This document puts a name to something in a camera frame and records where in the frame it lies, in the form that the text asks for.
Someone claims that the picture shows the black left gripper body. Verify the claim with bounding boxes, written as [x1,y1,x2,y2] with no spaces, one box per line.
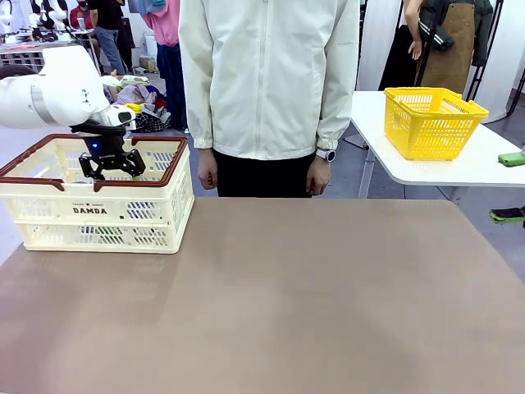
[81,131,128,161]

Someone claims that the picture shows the person's left sleeved forearm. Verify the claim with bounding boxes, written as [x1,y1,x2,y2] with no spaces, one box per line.
[317,77,358,153]

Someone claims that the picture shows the person's right sleeved forearm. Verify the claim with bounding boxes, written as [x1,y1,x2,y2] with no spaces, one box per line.
[191,77,217,151]

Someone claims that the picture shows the cream plastic shopping basket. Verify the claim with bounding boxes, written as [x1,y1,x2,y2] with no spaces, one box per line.
[0,133,195,254]

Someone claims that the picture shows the yellow plastic basket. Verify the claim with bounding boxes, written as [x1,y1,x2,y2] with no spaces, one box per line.
[384,86,490,161]

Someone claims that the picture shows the person's right hand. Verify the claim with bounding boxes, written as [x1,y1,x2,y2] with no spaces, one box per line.
[198,147,218,190]

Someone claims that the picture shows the person's left hand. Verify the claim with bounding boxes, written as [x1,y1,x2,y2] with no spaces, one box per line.
[306,158,331,196]

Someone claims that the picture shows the black white checked cloth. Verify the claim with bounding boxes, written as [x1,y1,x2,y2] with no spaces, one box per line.
[133,109,171,134]

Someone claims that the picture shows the purple floral cloth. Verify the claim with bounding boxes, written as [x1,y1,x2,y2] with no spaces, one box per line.
[116,83,158,108]

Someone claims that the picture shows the white side table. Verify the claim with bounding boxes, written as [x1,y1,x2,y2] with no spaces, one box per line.
[350,89,525,200]

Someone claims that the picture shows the black stand pole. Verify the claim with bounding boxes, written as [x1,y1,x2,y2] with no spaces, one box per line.
[506,68,525,119]

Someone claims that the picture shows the person in black shirt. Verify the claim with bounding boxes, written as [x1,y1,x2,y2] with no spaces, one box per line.
[87,0,135,77]

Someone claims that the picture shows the mannequin with brown apron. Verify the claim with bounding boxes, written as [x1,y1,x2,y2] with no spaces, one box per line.
[404,0,494,100]

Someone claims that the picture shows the grey background table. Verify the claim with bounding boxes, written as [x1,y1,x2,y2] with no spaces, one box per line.
[0,39,80,69]

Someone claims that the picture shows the seated person in red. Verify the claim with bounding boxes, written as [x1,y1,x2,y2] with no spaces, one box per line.
[68,0,99,32]

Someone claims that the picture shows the person in pink hoodie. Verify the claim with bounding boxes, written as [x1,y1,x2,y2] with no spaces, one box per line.
[137,0,188,133]

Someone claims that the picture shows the black garment rack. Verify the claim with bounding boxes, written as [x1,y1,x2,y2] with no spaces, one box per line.
[463,0,506,102]

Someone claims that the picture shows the black hanging garment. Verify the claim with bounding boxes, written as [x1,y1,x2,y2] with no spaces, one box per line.
[385,24,420,89]

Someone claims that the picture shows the person in white jacket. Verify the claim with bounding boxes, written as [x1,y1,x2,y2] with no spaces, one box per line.
[178,0,361,198]

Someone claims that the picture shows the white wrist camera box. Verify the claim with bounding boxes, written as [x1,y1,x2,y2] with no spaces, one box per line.
[109,104,137,129]

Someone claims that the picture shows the brown basket handle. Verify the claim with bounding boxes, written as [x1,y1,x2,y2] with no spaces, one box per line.
[93,137,189,193]
[0,133,85,192]

